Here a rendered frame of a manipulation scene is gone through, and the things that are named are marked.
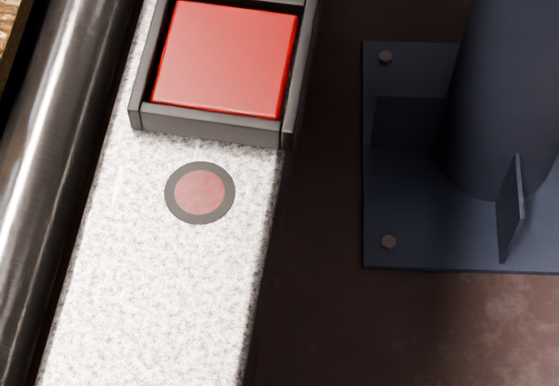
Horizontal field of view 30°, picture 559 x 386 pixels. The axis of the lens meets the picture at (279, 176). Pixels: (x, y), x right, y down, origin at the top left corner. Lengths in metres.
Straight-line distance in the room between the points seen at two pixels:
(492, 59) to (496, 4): 0.09
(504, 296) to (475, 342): 0.08
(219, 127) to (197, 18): 0.06
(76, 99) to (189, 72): 0.06
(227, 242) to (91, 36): 0.13
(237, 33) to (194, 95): 0.04
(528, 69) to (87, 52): 0.79
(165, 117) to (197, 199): 0.04
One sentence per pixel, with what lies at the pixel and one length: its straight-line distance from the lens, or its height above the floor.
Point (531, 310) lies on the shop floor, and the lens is 1.46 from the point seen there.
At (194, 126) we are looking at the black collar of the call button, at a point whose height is 0.93.
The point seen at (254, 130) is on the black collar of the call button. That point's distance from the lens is 0.46.
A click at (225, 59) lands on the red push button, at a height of 0.93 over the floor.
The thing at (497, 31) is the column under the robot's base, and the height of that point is 0.37.
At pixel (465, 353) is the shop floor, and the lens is 1.42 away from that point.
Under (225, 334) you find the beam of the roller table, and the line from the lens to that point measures 0.44.
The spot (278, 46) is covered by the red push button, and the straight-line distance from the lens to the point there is 0.49.
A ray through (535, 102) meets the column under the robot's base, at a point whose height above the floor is 0.27.
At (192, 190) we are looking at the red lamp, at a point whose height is 0.92.
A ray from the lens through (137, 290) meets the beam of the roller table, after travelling 0.45.
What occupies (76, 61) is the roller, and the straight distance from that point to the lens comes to 0.51.
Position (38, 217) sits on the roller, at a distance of 0.47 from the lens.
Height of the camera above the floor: 1.33
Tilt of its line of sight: 61 degrees down
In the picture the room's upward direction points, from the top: straight up
